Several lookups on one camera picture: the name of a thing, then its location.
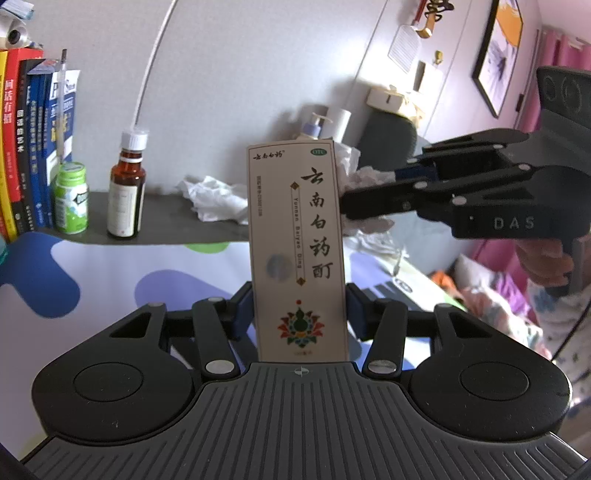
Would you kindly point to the framed picture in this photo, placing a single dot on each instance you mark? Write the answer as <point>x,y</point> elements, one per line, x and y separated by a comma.
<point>498,54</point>

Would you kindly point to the crumpled white tissue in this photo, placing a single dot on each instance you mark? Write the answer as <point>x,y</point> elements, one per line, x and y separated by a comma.
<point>215,201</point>

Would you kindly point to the blue PETS book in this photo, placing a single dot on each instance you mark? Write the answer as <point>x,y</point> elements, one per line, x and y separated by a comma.
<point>59,110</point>

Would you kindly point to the green gum bottle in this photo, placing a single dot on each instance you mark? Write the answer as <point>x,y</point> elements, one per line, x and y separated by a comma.
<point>70,195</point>

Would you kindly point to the printed desk mat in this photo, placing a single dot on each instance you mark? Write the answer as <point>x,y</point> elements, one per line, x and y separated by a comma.
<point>57,293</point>

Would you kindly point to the right hand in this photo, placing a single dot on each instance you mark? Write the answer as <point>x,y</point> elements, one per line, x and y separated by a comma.
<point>544,261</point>

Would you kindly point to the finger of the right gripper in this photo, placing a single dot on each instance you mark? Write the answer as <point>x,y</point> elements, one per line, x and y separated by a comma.
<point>462,156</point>
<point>438,193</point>

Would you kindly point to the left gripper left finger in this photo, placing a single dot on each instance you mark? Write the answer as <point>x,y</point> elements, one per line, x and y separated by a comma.
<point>224,349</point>

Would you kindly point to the tall white tube bottle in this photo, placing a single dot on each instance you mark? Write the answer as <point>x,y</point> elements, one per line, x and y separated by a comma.
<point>338,123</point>

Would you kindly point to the cream lotion pump bottle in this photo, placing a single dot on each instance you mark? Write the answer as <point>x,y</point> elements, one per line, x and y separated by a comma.
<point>315,128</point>

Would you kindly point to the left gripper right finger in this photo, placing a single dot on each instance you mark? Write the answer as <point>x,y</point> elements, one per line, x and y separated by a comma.
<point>384,322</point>

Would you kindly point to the brown medicine bottle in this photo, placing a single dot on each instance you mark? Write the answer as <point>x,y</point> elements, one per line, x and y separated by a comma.
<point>127,186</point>

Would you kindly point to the row of blue books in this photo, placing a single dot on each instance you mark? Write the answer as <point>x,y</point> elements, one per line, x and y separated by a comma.
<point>35,117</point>

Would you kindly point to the red medicine box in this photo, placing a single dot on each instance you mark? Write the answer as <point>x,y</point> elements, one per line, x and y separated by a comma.
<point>295,238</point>

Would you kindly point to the dark grey cushion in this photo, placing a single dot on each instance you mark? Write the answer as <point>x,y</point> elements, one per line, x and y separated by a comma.
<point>389,141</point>

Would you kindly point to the tissue box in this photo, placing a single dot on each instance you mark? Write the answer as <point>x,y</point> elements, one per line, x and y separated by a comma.
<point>392,102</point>

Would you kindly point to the yellow book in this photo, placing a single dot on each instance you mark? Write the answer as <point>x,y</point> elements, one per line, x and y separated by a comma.
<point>9,188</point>

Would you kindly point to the red book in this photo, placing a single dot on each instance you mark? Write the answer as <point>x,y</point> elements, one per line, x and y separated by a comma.
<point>15,56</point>

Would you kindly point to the pink curtain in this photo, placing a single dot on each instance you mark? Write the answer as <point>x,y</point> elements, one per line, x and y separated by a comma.
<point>557,54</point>

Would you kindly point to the wipe tissue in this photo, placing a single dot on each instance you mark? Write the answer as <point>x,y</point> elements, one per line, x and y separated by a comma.
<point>350,177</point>

